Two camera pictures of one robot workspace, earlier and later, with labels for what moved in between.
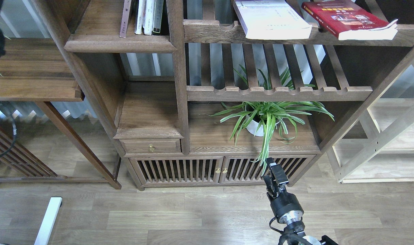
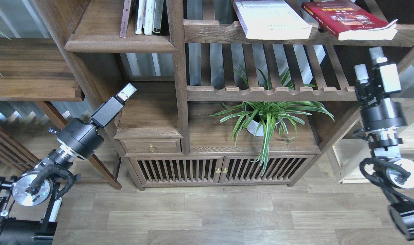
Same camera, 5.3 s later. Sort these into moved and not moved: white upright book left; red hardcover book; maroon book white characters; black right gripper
Moved: black right gripper
Not moved: maroon book white characters; white upright book left; red hardcover book
